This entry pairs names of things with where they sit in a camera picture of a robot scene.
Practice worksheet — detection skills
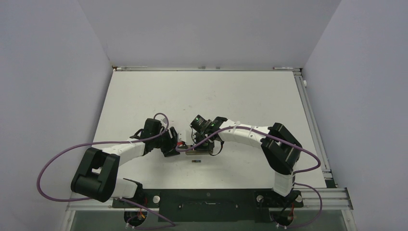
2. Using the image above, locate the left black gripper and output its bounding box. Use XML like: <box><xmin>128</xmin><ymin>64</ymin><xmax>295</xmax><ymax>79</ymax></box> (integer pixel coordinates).
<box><xmin>152</xmin><ymin>127</ymin><xmax>187</xmax><ymax>156</ymax></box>

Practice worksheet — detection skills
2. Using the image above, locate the beige remote control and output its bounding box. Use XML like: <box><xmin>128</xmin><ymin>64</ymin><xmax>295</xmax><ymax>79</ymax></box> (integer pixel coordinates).
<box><xmin>186</xmin><ymin>144</ymin><xmax>214</xmax><ymax>155</ymax></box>

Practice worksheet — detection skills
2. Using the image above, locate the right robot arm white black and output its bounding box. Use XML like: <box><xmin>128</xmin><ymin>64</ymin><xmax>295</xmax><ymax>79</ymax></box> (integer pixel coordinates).
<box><xmin>190</xmin><ymin>115</ymin><xmax>302</xmax><ymax>206</ymax></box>

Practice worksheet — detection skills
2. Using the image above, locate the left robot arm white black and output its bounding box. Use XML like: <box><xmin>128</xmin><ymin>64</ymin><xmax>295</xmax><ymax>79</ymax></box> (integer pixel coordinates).
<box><xmin>70</xmin><ymin>118</ymin><xmax>179</xmax><ymax>207</ymax></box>

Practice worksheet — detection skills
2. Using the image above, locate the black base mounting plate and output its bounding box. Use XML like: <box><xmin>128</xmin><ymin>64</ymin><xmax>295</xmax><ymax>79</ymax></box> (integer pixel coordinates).
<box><xmin>112</xmin><ymin>189</ymin><xmax>304</xmax><ymax>223</ymax></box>

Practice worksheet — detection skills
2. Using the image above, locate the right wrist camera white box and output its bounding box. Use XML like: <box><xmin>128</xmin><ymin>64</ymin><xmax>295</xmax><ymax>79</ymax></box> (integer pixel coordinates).
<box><xmin>177</xmin><ymin>130</ymin><xmax>188</xmax><ymax>149</ymax></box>

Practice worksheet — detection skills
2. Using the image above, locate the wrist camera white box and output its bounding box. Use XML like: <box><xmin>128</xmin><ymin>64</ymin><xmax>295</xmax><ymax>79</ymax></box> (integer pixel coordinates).
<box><xmin>160</xmin><ymin>117</ymin><xmax>169</xmax><ymax>128</ymax></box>
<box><xmin>177</xmin><ymin>130</ymin><xmax>188</xmax><ymax>149</ymax></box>

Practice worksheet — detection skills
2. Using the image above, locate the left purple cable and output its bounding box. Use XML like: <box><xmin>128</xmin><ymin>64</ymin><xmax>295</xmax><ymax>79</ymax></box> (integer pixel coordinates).
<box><xmin>36</xmin><ymin>113</ymin><xmax>169</xmax><ymax>203</ymax></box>

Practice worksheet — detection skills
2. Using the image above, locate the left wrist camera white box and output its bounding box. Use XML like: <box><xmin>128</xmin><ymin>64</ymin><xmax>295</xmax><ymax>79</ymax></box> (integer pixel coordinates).
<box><xmin>160</xmin><ymin>117</ymin><xmax>169</xmax><ymax>128</ymax></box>

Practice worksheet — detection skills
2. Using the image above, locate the aluminium frame rail back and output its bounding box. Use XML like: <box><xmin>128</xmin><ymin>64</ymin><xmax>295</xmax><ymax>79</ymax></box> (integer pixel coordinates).
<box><xmin>113</xmin><ymin>66</ymin><xmax>302</xmax><ymax>72</ymax></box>

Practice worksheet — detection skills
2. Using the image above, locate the aluminium frame rail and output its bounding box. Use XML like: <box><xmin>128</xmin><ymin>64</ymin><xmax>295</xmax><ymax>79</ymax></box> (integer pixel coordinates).
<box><xmin>113</xmin><ymin>66</ymin><xmax>302</xmax><ymax>72</ymax></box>
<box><xmin>293</xmin><ymin>69</ymin><xmax>338</xmax><ymax>188</ymax></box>

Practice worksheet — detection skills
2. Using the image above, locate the aluminium frame rail right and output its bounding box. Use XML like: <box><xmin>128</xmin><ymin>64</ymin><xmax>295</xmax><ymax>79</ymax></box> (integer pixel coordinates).
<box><xmin>293</xmin><ymin>69</ymin><xmax>338</xmax><ymax>188</ymax></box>

